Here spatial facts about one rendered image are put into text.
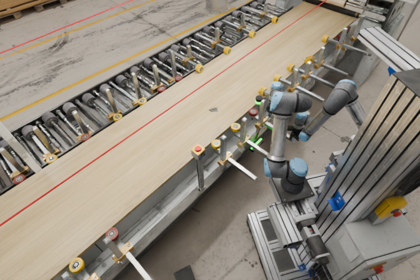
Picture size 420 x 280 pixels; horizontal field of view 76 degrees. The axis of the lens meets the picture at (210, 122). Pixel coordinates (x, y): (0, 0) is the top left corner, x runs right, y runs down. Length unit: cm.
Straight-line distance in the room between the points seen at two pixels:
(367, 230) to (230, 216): 151
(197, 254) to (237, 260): 37
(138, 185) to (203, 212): 102
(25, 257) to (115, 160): 81
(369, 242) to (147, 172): 147
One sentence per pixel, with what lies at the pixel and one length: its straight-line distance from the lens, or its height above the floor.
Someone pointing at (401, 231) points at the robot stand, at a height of 123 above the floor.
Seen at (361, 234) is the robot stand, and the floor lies 123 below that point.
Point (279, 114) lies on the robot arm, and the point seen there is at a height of 153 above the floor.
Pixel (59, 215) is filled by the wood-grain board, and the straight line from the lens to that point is 220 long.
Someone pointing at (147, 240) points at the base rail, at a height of 70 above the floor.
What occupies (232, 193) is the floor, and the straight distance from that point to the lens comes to 301.
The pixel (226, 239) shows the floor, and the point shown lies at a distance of 282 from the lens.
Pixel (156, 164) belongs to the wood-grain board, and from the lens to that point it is 216.
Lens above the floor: 266
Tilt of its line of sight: 48 degrees down
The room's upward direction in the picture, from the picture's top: 2 degrees counter-clockwise
